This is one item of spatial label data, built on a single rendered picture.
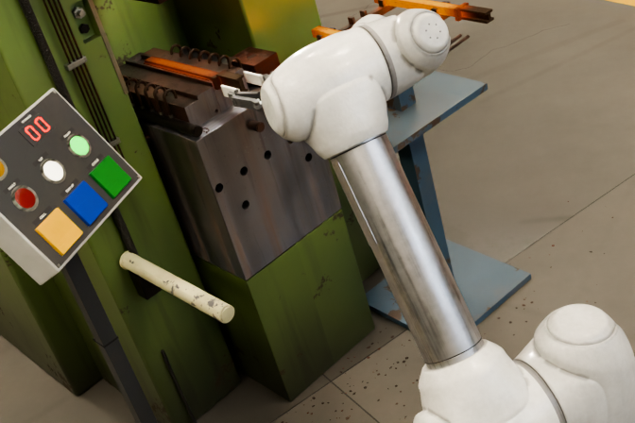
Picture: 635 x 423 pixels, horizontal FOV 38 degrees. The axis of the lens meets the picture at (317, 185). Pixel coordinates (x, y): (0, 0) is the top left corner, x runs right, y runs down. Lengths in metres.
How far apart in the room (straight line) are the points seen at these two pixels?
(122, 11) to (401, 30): 1.43
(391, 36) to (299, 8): 1.25
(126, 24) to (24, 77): 0.59
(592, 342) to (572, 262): 1.57
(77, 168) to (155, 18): 0.90
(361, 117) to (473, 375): 0.43
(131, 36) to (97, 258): 0.70
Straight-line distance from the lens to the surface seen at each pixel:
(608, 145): 3.65
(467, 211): 3.39
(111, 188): 2.05
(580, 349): 1.52
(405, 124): 2.56
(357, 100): 1.43
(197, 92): 2.37
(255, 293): 2.56
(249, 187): 2.44
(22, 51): 2.26
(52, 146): 2.03
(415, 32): 1.46
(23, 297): 2.95
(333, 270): 2.74
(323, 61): 1.43
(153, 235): 2.55
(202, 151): 2.32
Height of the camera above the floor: 1.91
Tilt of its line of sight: 30 degrees down
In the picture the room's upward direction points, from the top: 16 degrees counter-clockwise
